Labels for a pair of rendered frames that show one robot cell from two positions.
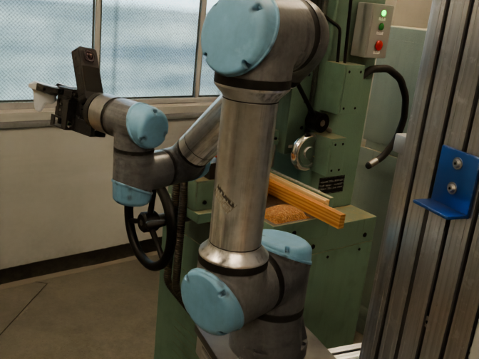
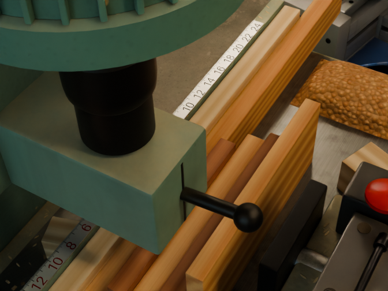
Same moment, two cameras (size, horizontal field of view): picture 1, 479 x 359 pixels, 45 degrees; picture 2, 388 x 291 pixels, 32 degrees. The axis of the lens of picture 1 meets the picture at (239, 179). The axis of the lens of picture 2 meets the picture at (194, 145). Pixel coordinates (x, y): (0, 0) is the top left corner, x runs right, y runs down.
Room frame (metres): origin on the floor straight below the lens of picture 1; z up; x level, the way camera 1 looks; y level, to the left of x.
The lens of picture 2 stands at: (1.82, 0.30, 1.40)
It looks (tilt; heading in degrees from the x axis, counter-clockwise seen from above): 47 degrees down; 250
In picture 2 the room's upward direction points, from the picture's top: 2 degrees counter-clockwise
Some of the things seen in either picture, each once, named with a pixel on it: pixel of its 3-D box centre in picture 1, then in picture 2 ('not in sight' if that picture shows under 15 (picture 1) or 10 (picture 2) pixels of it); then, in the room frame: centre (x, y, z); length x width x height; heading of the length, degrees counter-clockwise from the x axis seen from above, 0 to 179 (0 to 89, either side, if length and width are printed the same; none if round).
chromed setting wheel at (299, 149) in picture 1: (306, 152); not in sight; (1.74, -0.20, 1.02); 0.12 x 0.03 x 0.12; 128
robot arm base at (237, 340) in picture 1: (270, 322); not in sight; (0.97, -0.09, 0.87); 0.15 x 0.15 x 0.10
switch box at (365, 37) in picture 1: (372, 30); not in sight; (1.85, -0.36, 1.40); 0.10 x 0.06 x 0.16; 128
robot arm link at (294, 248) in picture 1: (276, 268); not in sight; (0.97, -0.08, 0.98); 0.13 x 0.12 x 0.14; 142
